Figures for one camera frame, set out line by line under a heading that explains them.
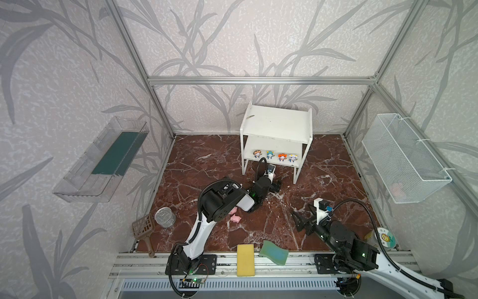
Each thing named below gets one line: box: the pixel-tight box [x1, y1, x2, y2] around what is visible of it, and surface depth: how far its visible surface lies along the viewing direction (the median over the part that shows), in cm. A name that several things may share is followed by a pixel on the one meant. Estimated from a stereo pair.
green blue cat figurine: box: [265, 150, 276, 161], surface depth 88 cm
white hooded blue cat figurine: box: [288, 154, 299, 164], surface depth 87 cm
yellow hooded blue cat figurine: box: [252, 149, 263, 159], surface depth 88 cm
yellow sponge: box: [236, 244, 256, 277], surface depth 75 cm
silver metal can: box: [154, 206, 177, 228], surface depth 84 cm
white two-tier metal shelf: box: [239, 100, 314, 185], surface depth 84 cm
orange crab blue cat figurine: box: [277, 152, 288, 162], surface depth 88 cm
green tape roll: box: [374, 227, 397, 248], surface depth 74 cm
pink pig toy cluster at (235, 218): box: [230, 213, 242, 224], surface depth 86 cm
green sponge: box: [258, 239, 289, 266], surface depth 76 cm
